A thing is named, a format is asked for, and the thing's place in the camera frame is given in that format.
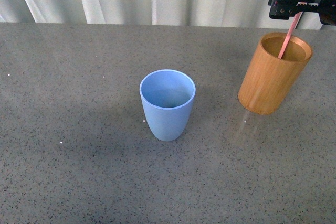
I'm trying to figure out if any light blue plastic cup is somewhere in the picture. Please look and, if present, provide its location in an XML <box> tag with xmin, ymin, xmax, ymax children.
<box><xmin>139</xmin><ymin>69</ymin><xmax>196</xmax><ymax>142</ymax></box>

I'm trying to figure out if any pink chopstick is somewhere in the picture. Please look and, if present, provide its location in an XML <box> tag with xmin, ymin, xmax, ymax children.
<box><xmin>278</xmin><ymin>12</ymin><xmax>302</xmax><ymax>59</ymax></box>

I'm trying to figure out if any bamboo wooden chopstick holder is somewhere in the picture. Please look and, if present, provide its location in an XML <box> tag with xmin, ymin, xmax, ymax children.
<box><xmin>238</xmin><ymin>32</ymin><xmax>312</xmax><ymax>115</ymax></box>

